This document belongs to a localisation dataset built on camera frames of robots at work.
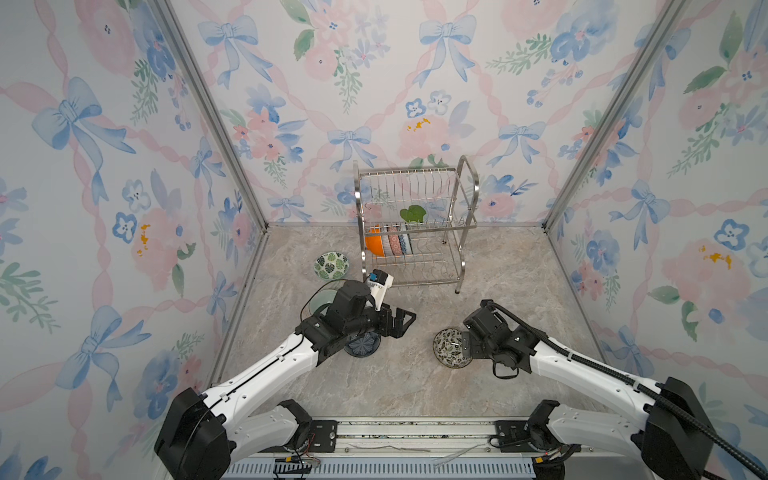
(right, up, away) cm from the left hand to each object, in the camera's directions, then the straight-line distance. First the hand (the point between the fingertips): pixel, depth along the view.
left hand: (404, 310), depth 75 cm
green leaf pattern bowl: (-24, +10, +31) cm, 41 cm away
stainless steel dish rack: (+3, +23, +11) cm, 26 cm away
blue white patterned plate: (+2, +17, +23) cm, 29 cm away
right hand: (+21, -10, +9) cm, 25 cm away
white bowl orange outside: (-9, +18, +23) cm, 30 cm away
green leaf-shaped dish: (+3, +26, +11) cm, 28 cm away
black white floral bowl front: (+13, -14, +13) cm, 23 cm away
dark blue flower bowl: (-11, -13, +13) cm, 21 cm away
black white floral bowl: (-2, +17, +23) cm, 29 cm away
